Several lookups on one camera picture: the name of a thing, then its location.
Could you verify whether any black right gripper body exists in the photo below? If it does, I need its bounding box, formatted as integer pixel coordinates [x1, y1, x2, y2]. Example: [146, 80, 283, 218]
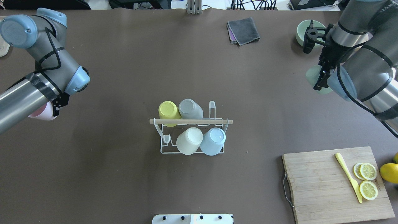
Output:
[319, 42, 350, 73]

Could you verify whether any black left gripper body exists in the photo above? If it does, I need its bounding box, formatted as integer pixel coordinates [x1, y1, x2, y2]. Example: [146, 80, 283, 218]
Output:
[52, 92, 70, 109]

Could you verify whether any pink plastic cup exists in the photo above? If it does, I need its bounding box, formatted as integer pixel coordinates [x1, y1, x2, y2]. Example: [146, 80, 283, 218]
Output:
[28, 101, 57, 121]

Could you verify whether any green plastic cup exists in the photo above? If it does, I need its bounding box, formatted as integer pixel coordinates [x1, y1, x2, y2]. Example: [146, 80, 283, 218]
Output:
[305, 65, 333, 95]

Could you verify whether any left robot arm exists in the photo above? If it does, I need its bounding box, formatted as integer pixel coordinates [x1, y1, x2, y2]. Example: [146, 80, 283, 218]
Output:
[0, 8, 90, 133]

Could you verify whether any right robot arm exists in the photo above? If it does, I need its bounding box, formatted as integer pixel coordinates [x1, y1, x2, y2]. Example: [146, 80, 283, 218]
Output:
[303, 0, 398, 137]

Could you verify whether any yellow plastic cup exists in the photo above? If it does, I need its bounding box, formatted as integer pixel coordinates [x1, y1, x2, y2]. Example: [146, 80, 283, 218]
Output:
[158, 101, 182, 119]

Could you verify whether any grey plastic cup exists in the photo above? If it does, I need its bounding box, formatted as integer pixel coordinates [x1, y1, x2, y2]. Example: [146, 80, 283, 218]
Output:
[178, 98, 203, 119]

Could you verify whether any light blue plastic cup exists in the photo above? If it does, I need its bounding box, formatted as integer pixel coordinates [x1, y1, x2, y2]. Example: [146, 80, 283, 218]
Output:
[200, 128, 226, 156]

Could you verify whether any cream plastic cup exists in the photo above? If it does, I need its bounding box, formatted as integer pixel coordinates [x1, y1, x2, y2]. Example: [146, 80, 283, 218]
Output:
[176, 127, 203, 155]

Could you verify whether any green bowl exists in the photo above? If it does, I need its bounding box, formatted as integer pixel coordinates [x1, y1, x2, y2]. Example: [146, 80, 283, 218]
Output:
[296, 20, 326, 48]

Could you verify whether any cream plastic tray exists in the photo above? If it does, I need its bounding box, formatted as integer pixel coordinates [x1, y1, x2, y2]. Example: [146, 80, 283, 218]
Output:
[0, 42, 10, 57]

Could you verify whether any grey folded cloth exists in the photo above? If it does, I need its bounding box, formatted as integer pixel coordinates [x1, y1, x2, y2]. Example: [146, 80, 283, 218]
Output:
[226, 17, 260, 46]

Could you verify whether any lemon slice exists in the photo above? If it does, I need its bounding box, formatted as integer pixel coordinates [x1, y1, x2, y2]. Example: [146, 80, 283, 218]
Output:
[353, 163, 377, 181]
[359, 180, 378, 200]

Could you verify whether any yellow lemon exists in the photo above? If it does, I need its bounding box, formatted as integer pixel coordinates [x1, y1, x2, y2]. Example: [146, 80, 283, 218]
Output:
[392, 152, 398, 164]
[379, 163, 398, 184]

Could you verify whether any yellow plastic knife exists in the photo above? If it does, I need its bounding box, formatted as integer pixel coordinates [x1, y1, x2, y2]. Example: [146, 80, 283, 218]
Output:
[335, 152, 363, 203]

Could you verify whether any wooden cutting board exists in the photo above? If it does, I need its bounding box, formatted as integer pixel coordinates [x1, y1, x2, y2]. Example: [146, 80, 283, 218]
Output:
[283, 147, 395, 224]

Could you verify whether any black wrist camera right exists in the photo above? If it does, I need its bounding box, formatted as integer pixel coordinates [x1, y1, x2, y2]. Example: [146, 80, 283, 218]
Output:
[303, 20, 334, 54]

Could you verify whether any white wire cup holder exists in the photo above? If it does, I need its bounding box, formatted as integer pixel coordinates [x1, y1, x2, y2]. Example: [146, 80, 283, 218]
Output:
[150, 98, 233, 156]

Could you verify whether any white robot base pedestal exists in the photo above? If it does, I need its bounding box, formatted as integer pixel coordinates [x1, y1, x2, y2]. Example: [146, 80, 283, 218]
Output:
[152, 213, 234, 224]

